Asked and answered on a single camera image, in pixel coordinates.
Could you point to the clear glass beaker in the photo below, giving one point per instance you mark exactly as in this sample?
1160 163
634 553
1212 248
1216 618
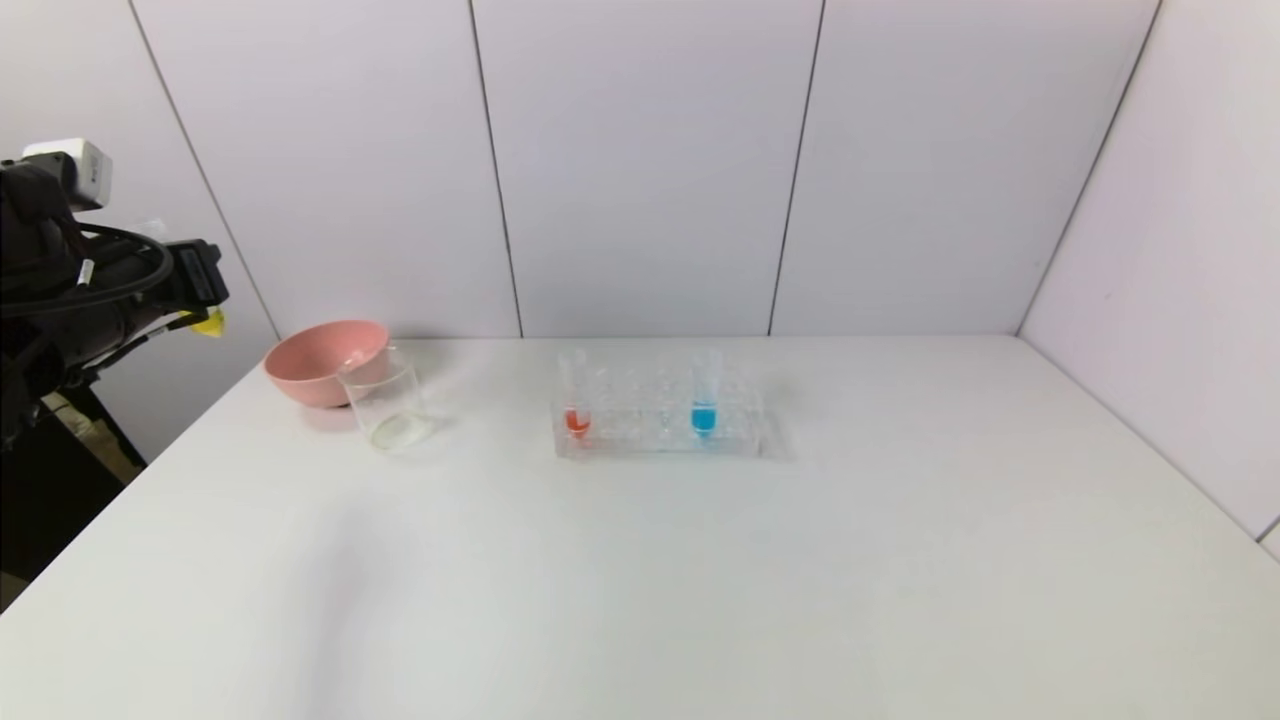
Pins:
398 432

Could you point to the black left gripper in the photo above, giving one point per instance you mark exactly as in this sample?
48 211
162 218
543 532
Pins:
200 274

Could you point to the test tube with blue pigment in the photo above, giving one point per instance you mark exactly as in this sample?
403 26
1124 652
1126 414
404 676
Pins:
704 420

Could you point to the test tube with yellow pigment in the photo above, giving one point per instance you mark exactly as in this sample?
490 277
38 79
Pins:
210 324

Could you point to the clear plastic test tube rack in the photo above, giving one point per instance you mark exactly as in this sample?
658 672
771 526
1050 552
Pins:
742 425

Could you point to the black background furniture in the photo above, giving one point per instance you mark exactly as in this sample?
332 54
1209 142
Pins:
40 510

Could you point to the black and orange left arm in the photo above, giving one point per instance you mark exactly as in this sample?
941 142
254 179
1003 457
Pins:
60 350

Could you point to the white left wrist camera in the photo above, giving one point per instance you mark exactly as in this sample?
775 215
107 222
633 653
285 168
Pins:
75 172

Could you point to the test tube with red pigment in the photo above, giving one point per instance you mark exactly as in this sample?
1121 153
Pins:
577 422

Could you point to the pink bowl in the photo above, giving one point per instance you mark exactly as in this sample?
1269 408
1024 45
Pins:
310 370

